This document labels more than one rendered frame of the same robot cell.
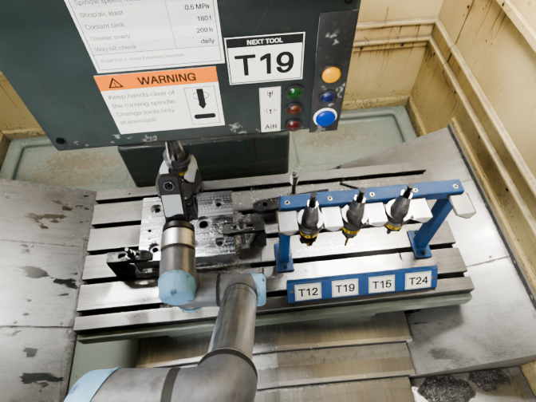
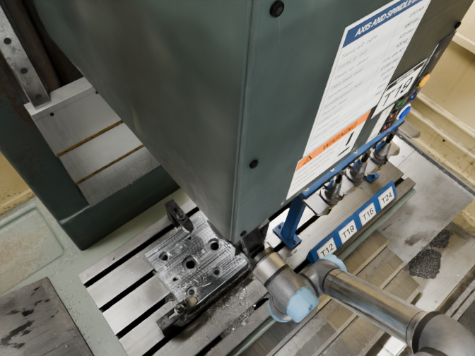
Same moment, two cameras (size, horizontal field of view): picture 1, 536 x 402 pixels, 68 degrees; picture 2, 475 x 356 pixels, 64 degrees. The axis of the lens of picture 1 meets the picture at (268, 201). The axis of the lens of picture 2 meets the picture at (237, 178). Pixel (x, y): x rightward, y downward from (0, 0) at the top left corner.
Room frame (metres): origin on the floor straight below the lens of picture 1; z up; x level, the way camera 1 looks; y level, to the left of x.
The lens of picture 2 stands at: (0.24, 0.47, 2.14)
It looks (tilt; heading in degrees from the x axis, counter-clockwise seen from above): 58 degrees down; 319
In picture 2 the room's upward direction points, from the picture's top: 5 degrees clockwise
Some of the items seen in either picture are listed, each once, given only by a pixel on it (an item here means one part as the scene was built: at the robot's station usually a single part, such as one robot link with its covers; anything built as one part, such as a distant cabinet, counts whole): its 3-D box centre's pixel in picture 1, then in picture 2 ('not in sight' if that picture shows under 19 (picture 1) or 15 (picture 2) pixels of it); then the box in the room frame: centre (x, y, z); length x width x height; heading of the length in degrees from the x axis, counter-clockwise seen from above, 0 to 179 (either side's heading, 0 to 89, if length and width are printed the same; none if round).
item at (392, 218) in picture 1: (397, 212); (378, 155); (0.51, -0.32, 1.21); 0.06 x 0.06 x 0.03
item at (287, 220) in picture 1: (288, 222); (317, 205); (0.49, -0.05, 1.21); 0.07 x 0.05 x 0.01; 4
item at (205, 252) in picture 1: (188, 227); (202, 256); (0.63, 0.26, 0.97); 0.29 x 0.23 x 0.05; 94
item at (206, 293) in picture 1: (194, 290); (290, 299); (0.34, 0.18, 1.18); 0.11 x 0.08 x 0.11; 89
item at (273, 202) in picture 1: (291, 205); not in sight; (0.72, -0.08, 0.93); 0.26 x 0.05 x 0.06; 99
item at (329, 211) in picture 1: (332, 218); (343, 184); (0.50, -0.16, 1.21); 0.07 x 0.05 x 0.01; 4
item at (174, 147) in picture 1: (173, 143); not in sight; (0.62, 0.21, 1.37); 0.04 x 0.04 x 0.07
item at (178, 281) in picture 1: (178, 275); (291, 294); (0.33, 0.20, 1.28); 0.11 x 0.08 x 0.09; 4
